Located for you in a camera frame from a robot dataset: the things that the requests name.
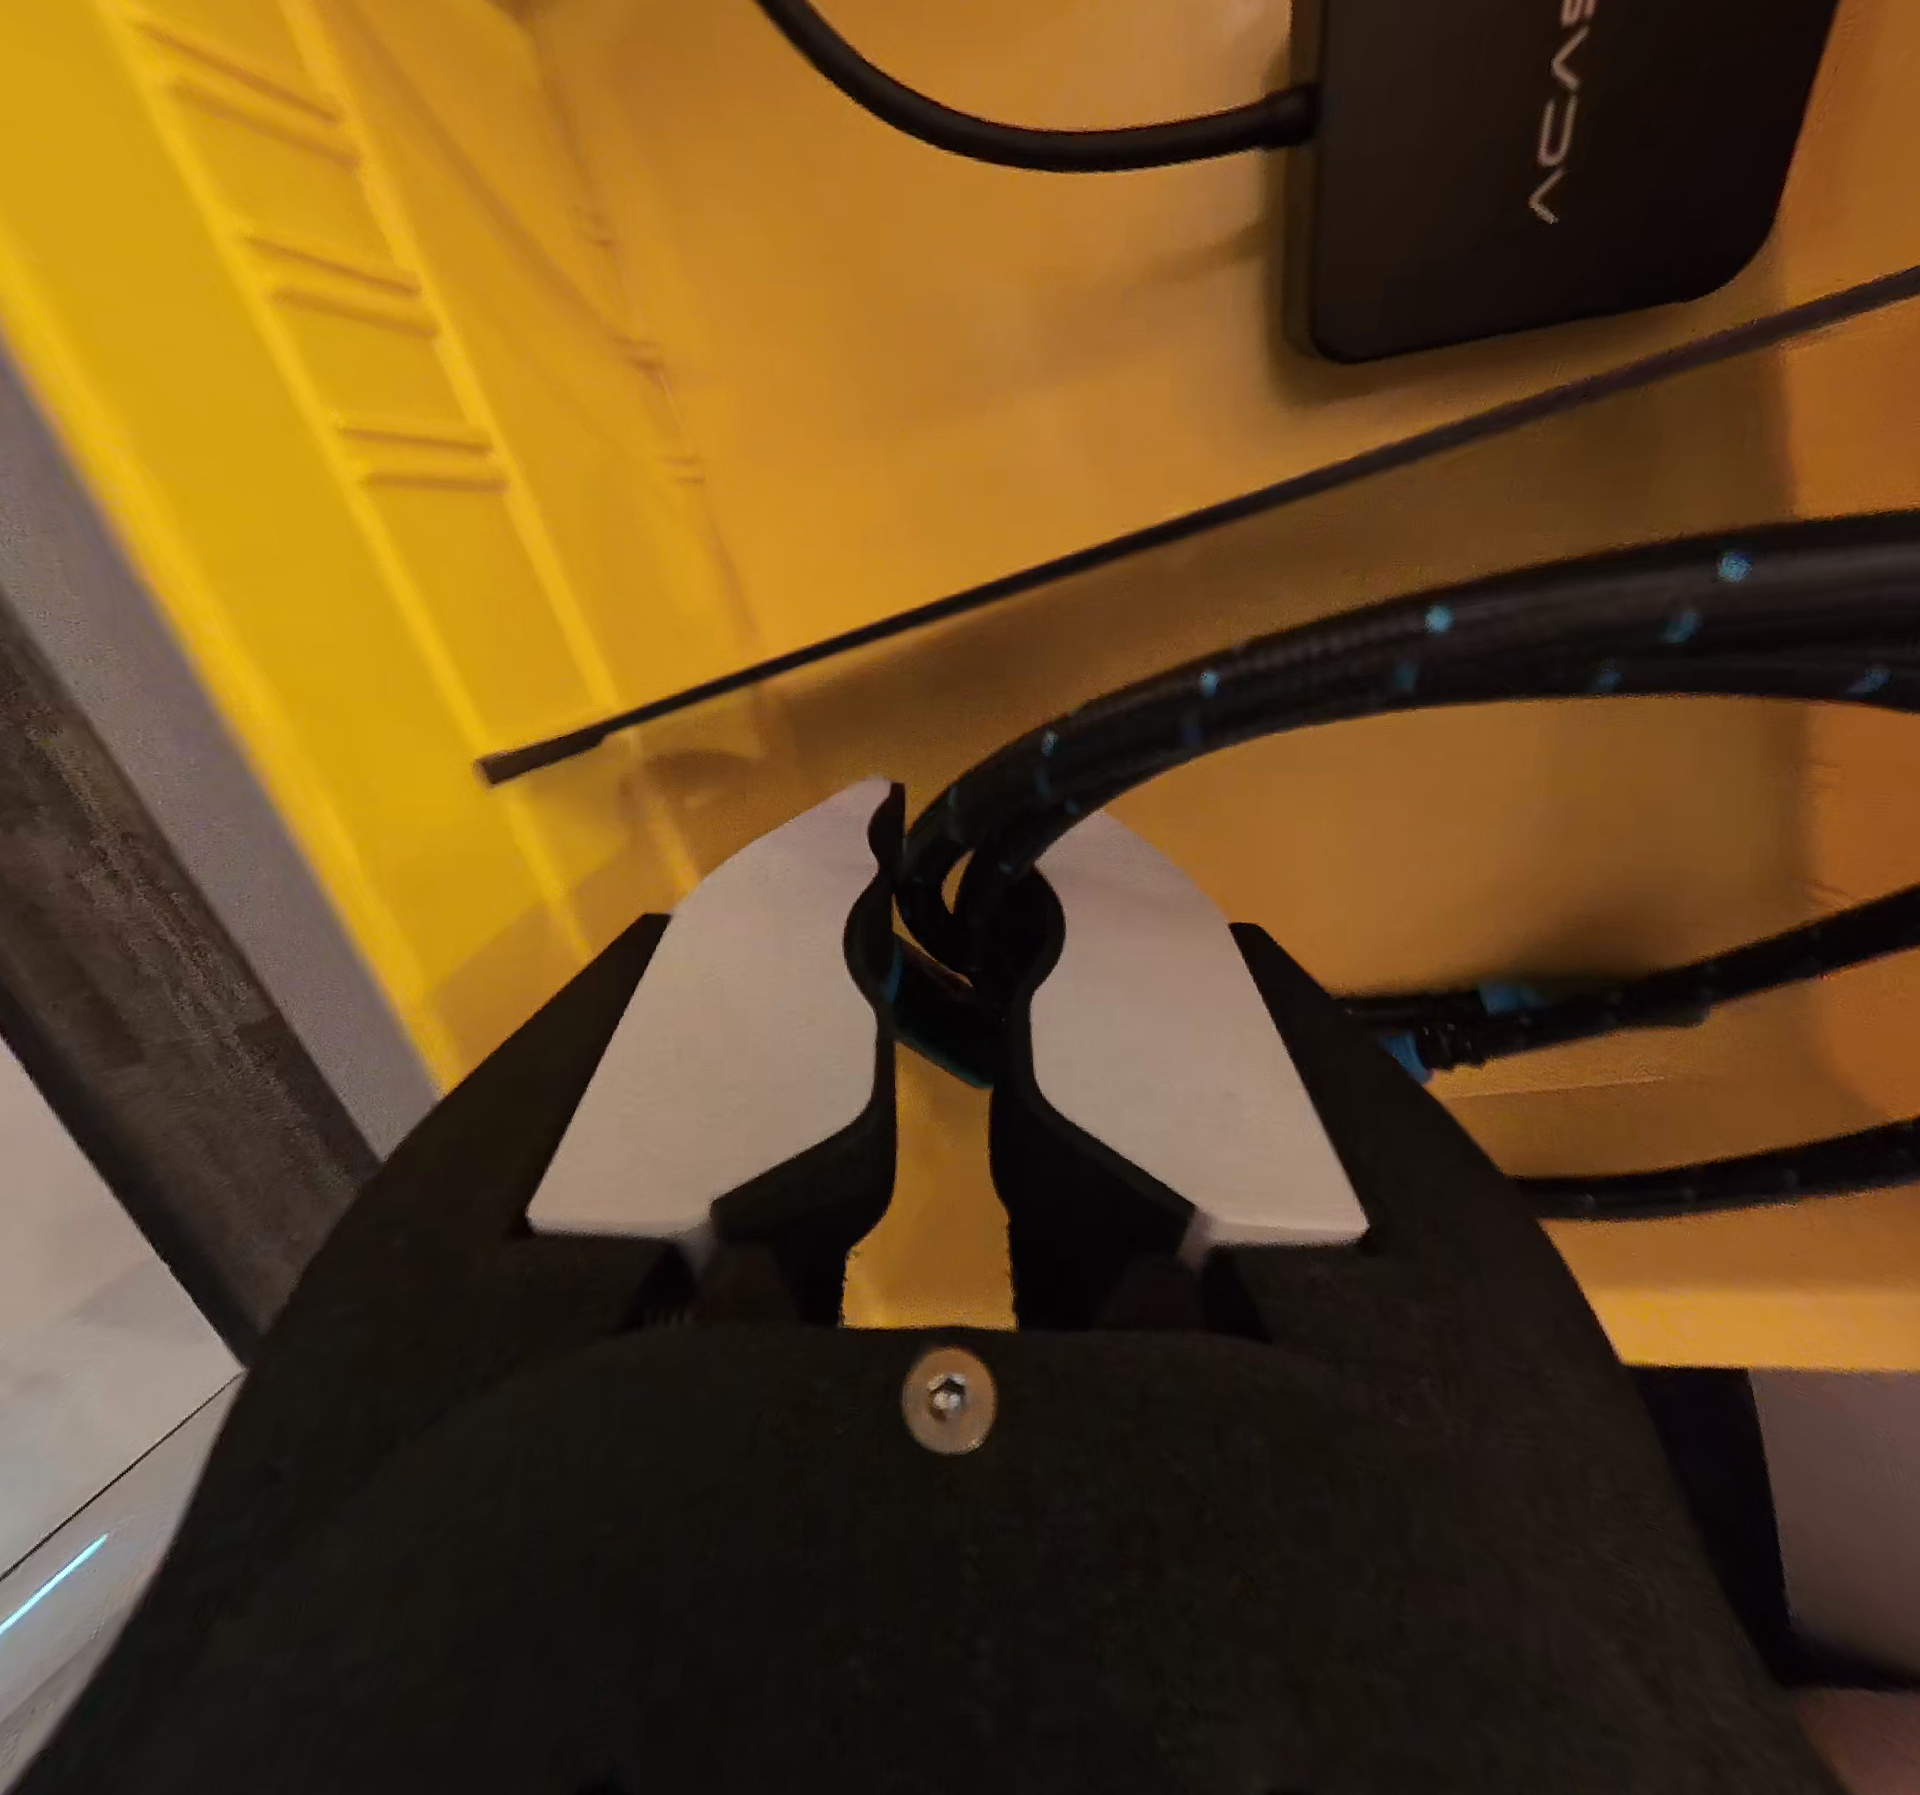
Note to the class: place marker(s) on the yellow plastic bin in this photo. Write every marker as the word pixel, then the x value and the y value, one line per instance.
pixel 1049 400

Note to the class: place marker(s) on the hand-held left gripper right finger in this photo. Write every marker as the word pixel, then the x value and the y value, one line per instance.
pixel 1184 1075

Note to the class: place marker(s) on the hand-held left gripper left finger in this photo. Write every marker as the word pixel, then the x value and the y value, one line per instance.
pixel 720 1061

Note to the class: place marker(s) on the white tray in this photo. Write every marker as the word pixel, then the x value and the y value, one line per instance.
pixel 1845 1494

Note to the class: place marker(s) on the thin black strip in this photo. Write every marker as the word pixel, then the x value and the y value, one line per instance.
pixel 1200 521

